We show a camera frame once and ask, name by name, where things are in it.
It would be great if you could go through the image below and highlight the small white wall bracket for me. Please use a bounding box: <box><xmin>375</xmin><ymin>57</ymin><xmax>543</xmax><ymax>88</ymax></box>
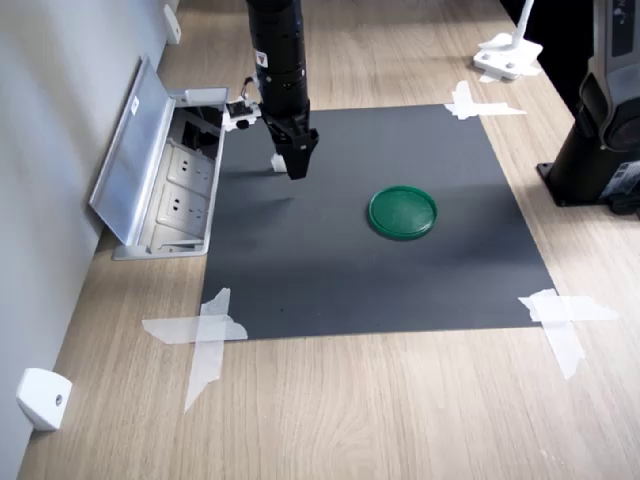
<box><xmin>162</xmin><ymin>3</ymin><xmax>182</xmax><ymax>46</ymax></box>
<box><xmin>14</xmin><ymin>367</ymin><xmax>74</xmax><ymax>432</ymax></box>

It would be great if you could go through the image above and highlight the dark grey mat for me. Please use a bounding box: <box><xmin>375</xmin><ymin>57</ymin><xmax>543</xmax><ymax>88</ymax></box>
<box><xmin>200</xmin><ymin>103</ymin><xmax>558</xmax><ymax>342</ymax></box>

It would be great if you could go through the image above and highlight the white camera box with board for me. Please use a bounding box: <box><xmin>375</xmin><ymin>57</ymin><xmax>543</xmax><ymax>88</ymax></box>
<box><xmin>223</xmin><ymin>98</ymin><xmax>262</xmax><ymax>132</ymax></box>

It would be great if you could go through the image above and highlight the white tape cross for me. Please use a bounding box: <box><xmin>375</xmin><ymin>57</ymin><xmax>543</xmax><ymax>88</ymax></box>
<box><xmin>141</xmin><ymin>287</ymin><xmax>249</xmax><ymax>414</ymax></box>
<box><xmin>444</xmin><ymin>79</ymin><xmax>527</xmax><ymax>122</ymax></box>
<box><xmin>517</xmin><ymin>288</ymin><xmax>620</xmax><ymax>381</ymax></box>

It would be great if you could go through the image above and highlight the white cable duct with sockets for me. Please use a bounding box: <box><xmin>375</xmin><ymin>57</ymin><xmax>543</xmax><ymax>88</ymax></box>
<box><xmin>88</xmin><ymin>53</ymin><xmax>232</xmax><ymax>261</ymax></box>

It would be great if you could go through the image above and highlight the round green lid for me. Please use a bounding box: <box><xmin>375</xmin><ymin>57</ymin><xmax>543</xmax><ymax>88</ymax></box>
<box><xmin>368</xmin><ymin>185</ymin><xmax>439</xmax><ymax>242</ymax></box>

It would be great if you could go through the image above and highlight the white taped stand bracket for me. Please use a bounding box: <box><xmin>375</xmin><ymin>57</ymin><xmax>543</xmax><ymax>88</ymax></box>
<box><xmin>472</xmin><ymin>0</ymin><xmax>545</xmax><ymax>84</ymax></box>

